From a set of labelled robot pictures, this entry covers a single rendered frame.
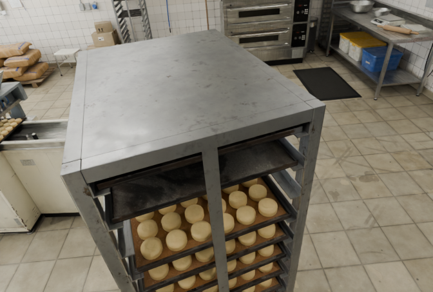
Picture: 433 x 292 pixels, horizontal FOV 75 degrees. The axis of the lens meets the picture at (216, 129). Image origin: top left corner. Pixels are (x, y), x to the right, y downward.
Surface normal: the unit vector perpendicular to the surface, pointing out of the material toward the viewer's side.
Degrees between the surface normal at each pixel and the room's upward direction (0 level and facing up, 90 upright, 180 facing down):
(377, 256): 0
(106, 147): 0
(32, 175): 90
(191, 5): 90
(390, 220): 0
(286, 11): 90
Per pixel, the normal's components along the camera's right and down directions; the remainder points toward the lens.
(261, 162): -0.07, -0.82
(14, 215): -0.01, 0.57
